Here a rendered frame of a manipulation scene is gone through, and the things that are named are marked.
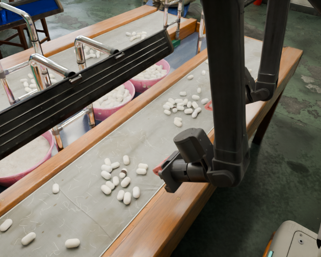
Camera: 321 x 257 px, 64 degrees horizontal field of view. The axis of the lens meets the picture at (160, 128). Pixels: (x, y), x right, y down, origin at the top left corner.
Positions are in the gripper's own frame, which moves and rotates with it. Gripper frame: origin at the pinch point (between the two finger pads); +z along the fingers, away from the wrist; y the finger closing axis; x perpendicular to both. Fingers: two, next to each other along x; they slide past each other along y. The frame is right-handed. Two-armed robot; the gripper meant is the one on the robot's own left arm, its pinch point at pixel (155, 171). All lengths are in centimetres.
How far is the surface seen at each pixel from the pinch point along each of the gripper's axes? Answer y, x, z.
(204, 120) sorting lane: -41.4, 5.8, 11.8
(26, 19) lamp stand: -8, -58, 31
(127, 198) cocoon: 6.9, 4.4, 10.1
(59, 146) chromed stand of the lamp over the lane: 6.7, -16.7, 33.1
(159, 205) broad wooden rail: 3.2, 10.0, 2.8
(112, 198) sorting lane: 8.8, 3.2, 14.9
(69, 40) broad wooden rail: -52, -58, 84
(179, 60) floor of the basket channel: -89, -16, 49
